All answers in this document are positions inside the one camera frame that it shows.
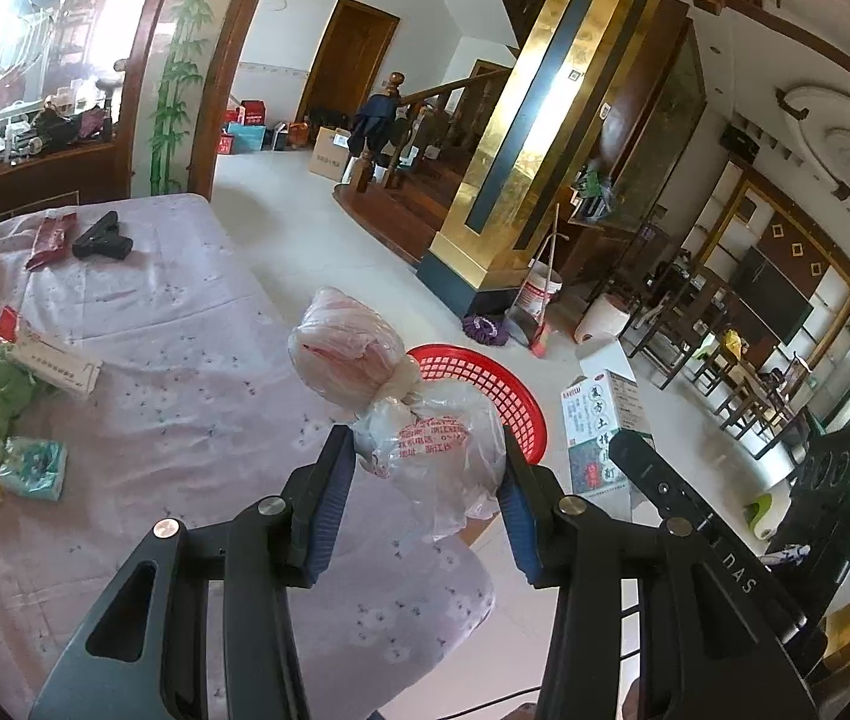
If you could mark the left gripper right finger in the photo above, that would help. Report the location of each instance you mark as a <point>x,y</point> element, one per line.
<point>705,650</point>

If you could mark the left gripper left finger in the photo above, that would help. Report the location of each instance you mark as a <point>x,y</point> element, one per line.
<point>141,651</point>

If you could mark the white plastic bag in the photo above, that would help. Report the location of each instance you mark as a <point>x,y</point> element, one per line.
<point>440,443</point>

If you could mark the teal tissue pack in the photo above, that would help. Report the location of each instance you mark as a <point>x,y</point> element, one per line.
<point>33,468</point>

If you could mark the long white medicine box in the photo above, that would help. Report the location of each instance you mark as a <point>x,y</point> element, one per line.
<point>60,364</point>

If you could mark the green towel cloth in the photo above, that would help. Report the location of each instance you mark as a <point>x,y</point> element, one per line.
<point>19,387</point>

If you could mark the pink floral tablecloth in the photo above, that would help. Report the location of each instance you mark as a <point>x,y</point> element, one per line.
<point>197,413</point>

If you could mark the cardboard sheet under basket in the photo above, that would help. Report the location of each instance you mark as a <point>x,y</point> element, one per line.
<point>475,529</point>

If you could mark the television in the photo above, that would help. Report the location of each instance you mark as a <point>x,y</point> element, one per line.
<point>781,306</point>

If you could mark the white green carton box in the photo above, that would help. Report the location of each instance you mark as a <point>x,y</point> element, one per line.
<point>603,401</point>

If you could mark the red plastic basket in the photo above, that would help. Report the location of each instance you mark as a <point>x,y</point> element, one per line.
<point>516,406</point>

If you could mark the white cylinder bin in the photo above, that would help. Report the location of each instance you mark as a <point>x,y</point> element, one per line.
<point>605,318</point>

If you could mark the dustpan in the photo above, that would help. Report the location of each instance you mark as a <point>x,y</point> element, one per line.
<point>524,327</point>

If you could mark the small red wrapper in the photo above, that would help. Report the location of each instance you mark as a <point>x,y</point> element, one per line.
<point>9,320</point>

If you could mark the black handheld gun tool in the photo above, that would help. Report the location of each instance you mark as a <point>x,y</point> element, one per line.
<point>104,238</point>

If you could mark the white bucket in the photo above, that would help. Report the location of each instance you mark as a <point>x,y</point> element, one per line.
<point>540,287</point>

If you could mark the dark red pouch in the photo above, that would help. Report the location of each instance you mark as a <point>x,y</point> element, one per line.
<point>51,241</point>

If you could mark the cardboard box on floor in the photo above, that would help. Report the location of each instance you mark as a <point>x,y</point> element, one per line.
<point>331,154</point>

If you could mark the wooden sideboard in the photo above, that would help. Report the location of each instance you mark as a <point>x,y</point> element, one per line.
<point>82,175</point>

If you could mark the wooden door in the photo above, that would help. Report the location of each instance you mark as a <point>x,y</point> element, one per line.
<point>350,53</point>

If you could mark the gold pillar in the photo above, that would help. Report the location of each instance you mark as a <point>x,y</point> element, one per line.
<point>576,56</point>

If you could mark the dark jacket on post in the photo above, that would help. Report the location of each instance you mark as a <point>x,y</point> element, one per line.
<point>369,130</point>

